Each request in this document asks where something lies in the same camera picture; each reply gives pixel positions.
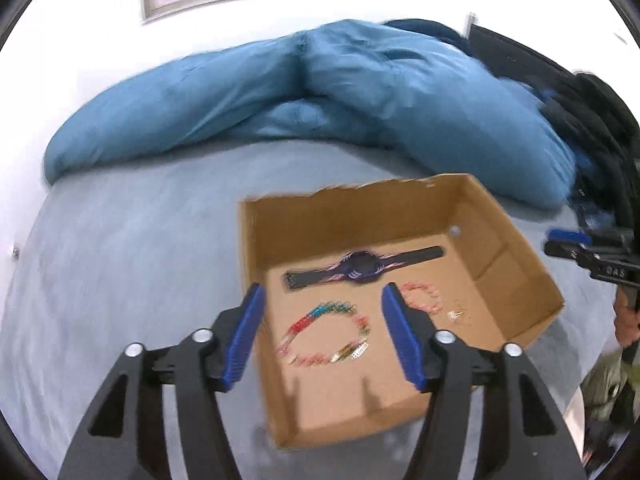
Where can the person's right forearm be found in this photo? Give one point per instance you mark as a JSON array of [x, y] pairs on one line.
[[610, 385]]

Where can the brown cardboard box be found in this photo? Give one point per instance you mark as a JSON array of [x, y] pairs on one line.
[[325, 400]]

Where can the purple black smart watch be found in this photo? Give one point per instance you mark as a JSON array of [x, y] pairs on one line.
[[360, 270]]

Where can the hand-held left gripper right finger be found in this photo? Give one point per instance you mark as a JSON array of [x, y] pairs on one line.
[[402, 340]]

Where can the blue duvet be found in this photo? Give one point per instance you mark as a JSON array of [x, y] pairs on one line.
[[350, 95]]

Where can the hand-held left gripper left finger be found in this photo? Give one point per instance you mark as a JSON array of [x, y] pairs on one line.
[[245, 340]]

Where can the person's right leg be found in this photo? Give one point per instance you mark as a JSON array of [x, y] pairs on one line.
[[575, 425]]

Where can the blue patterned cloth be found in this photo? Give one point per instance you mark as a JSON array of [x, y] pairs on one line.
[[592, 195]]

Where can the black clothes pile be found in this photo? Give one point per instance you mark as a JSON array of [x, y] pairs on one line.
[[595, 125]]

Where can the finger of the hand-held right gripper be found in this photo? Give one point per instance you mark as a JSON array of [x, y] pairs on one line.
[[570, 251], [567, 236]]

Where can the person's right hand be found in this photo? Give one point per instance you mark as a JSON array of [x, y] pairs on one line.
[[629, 322]]

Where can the black headboard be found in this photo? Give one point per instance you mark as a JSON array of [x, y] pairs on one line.
[[510, 50]]

